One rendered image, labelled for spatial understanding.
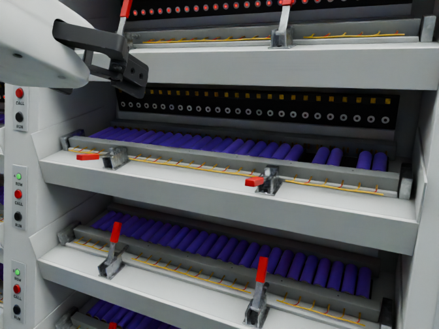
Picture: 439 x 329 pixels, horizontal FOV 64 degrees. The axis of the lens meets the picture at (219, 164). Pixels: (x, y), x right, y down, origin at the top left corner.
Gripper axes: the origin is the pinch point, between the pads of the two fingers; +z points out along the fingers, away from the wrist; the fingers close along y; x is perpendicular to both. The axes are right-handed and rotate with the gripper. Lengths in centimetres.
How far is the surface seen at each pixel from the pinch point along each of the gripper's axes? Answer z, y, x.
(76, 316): 33, -27, -39
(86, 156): 13.9, -13.7, -7.1
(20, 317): 25, -34, -39
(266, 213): 20.3, 12.8, -10.7
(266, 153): 26.8, 9.6, -1.8
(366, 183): 23.3, 24.4, -4.8
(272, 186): 19.6, 13.3, -7.1
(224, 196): 19.5, 6.8, -9.4
